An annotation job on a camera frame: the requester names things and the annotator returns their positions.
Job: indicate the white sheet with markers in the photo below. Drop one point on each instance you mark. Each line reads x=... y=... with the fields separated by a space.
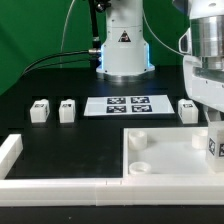
x=128 y=105

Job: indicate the white L-shaped fence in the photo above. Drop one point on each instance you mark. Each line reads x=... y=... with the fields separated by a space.
x=139 y=187

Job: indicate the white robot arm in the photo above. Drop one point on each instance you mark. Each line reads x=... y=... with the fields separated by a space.
x=125 y=54

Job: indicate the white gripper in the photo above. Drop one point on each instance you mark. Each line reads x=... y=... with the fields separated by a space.
x=203 y=90

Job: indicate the black pole with connector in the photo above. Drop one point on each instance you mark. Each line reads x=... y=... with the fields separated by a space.
x=94 y=7

